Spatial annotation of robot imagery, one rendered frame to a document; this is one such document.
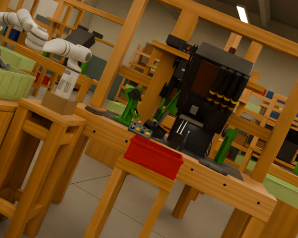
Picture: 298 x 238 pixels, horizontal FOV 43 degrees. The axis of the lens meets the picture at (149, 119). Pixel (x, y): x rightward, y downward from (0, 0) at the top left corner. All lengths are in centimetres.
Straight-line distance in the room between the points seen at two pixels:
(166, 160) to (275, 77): 1075
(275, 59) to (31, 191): 1112
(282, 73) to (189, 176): 1050
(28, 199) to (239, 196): 126
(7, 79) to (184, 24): 140
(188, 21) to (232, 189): 135
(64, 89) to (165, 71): 96
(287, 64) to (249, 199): 1051
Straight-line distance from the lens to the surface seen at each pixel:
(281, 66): 1275
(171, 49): 288
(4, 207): 246
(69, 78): 232
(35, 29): 198
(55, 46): 210
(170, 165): 209
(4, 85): 239
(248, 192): 241
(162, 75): 299
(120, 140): 242
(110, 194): 215
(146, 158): 209
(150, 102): 299
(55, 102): 231
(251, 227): 247
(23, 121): 232
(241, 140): 956
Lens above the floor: 125
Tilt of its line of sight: 5 degrees down
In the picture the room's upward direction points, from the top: 24 degrees clockwise
